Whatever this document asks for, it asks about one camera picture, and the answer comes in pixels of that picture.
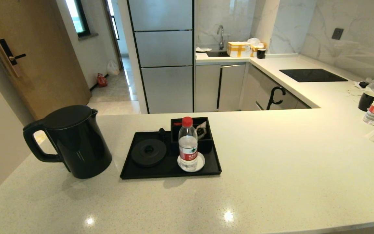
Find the narrow dark-framed window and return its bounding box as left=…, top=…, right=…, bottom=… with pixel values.
left=105, top=0, right=120, bottom=40

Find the black rectangular serving tray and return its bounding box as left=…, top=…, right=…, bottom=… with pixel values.
left=120, top=130, right=222, bottom=180

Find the cardboard box yellow tape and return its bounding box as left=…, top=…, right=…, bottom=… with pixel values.
left=227, top=41, right=252, bottom=58

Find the grey drawer cabinet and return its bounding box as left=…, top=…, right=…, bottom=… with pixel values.
left=241, top=63, right=311, bottom=111

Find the white tea bag packet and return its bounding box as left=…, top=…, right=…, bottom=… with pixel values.
left=195, top=121, right=207, bottom=140

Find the brown wooden door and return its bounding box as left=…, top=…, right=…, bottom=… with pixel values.
left=0, top=0, right=92, bottom=121

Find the black mug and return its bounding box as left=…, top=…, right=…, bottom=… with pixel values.
left=358, top=90, right=374, bottom=112

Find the black curved hook handle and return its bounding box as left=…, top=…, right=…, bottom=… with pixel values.
left=266, top=86, right=286, bottom=111

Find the black electric kettle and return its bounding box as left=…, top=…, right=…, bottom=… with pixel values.
left=23, top=105, right=113, bottom=179

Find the black door lock handle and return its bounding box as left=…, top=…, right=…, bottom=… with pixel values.
left=0, top=39, right=27, bottom=78

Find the crumpled white tissue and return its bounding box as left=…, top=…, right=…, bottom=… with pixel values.
left=354, top=77, right=374, bottom=92

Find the white plastic floor bag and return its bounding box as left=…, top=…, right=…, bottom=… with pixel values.
left=107, top=60, right=120, bottom=76

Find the yellow white plastic bag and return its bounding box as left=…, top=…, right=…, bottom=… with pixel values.
left=33, top=130, right=47, bottom=145

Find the white round coaster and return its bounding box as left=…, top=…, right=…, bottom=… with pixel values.
left=177, top=152, right=205, bottom=172

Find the black induction cooktop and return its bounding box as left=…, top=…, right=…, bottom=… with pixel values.
left=279, top=69, right=348, bottom=83

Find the dark kitchen sink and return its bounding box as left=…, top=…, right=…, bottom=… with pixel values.
left=206, top=50, right=230, bottom=58

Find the silver refrigerator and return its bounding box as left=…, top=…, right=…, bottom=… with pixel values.
left=127, top=0, right=195, bottom=114

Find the grey sink base cabinet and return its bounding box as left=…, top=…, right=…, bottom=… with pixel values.
left=195, top=63, right=246, bottom=112

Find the chrome sink faucet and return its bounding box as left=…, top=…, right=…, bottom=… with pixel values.
left=217, top=25, right=225, bottom=50

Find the black compartment box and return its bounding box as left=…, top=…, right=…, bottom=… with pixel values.
left=170, top=117, right=212, bottom=154

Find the round black kettle base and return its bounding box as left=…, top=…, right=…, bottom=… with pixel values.
left=131, top=139, right=167, bottom=168

